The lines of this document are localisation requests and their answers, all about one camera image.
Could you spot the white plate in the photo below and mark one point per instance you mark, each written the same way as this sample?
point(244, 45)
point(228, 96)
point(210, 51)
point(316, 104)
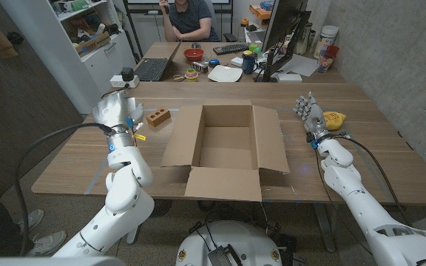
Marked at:
point(225, 74)

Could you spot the grey office chair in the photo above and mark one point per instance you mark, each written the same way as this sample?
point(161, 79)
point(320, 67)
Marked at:
point(215, 14)

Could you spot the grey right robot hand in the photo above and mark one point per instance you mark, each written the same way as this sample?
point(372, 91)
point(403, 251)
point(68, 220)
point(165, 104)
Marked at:
point(313, 116)

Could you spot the grey tape strip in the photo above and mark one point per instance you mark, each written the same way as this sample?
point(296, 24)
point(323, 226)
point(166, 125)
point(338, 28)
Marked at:
point(97, 177)

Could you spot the small printed cardboard box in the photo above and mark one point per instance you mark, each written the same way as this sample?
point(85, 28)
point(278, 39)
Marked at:
point(92, 45)

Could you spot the black round floor base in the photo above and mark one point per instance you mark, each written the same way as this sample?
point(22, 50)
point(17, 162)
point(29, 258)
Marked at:
point(163, 207)

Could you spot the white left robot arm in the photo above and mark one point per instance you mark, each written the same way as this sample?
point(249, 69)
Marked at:
point(128, 199)

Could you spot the black monitor on stand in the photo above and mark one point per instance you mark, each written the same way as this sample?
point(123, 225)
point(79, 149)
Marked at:
point(283, 22)

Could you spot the white power strip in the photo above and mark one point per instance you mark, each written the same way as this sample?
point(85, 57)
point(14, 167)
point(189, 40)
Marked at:
point(115, 82)

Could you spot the white shelf cabinet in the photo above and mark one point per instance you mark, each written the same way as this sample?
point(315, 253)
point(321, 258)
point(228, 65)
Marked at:
point(98, 66)

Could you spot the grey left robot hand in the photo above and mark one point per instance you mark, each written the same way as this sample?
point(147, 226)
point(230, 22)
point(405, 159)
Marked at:
point(118, 111)

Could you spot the dark computer mouse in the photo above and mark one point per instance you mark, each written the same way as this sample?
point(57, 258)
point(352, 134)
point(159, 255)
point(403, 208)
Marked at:
point(196, 45)

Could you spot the metal table leg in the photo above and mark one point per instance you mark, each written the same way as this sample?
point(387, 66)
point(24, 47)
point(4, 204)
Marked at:
point(133, 236)
point(324, 225)

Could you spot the dark blue mug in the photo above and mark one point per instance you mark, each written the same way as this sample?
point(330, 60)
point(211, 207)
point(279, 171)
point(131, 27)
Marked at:
point(249, 64)

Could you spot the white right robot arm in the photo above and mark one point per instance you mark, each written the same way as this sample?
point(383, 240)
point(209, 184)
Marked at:
point(346, 181)

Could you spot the open cardboard box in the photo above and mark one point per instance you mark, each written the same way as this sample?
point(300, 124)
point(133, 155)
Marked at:
point(224, 184)

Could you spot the small dark rectangular box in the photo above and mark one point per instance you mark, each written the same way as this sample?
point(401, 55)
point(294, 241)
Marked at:
point(199, 67)

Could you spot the small white box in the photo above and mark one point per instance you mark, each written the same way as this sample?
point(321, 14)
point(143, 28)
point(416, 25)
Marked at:
point(237, 61)

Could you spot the stacked coloured cups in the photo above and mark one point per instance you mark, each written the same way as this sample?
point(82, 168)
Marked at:
point(191, 75)

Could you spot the blue round object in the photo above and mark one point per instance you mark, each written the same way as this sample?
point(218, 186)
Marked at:
point(214, 63)

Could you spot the black keyboard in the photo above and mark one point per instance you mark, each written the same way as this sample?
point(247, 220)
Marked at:
point(231, 48)

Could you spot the white paper sheets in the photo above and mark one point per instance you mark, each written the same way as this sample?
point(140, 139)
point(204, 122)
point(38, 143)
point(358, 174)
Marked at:
point(303, 65)

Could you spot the green cube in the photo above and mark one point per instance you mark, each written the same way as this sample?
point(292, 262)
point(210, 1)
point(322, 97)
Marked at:
point(256, 48)

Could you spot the white canister with label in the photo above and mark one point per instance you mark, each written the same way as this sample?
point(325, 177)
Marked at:
point(325, 38)

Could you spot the brown brick with holes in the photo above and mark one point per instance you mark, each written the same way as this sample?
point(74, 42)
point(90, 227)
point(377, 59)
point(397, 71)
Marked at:
point(159, 117)

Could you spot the white robot torso edge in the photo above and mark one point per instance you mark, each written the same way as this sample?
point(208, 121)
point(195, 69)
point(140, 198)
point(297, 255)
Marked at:
point(50, 261)

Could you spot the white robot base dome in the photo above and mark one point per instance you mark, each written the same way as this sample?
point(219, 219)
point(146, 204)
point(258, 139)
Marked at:
point(250, 240)

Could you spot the person in dark t-shirt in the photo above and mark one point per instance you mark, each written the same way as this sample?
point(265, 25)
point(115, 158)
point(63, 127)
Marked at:
point(191, 22)

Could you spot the red bowl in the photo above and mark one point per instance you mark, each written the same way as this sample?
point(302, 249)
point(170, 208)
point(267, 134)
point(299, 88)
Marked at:
point(193, 55)

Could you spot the orange box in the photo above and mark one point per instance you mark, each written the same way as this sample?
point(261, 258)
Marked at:
point(260, 12)

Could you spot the yellow banana toy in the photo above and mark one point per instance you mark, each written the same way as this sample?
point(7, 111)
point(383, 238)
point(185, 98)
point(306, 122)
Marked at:
point(337, 121)

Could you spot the grey finned module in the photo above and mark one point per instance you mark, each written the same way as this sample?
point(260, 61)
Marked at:
point(222, 256)

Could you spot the black round object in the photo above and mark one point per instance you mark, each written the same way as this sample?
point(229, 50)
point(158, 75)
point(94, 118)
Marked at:
point(15, 38)

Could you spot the open black laptop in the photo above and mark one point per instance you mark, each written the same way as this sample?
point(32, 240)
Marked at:
point(153, 69)

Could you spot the black plug adapter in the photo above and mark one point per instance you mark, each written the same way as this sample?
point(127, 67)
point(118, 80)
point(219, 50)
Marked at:
point(127, 74)

